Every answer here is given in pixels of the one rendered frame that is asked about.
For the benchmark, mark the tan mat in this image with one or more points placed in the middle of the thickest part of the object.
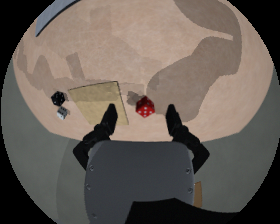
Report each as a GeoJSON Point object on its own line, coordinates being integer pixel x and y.
{"type": "Point", "coordinates": [93, 100]}

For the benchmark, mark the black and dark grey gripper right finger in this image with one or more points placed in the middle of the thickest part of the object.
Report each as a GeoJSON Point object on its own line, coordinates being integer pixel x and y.
{"type": "Point", "coordinates": [183, 135]}

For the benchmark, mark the black die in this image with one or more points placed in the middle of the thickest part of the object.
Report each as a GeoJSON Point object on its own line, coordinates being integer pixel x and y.
{"type": "Point", "coordinates": [58, 98]}

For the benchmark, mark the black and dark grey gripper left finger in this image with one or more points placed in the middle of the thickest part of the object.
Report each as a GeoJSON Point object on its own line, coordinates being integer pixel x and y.
{"type": "Point", "coordinates": [101, 132]}

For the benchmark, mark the grey die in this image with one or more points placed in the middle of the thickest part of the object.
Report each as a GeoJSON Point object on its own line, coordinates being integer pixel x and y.
{"type": "Point", "coordinates": [62, 113]}

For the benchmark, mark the red die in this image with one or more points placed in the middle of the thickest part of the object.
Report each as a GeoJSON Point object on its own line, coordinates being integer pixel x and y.
{"type": "Point", "coordinates": [145, 107]}

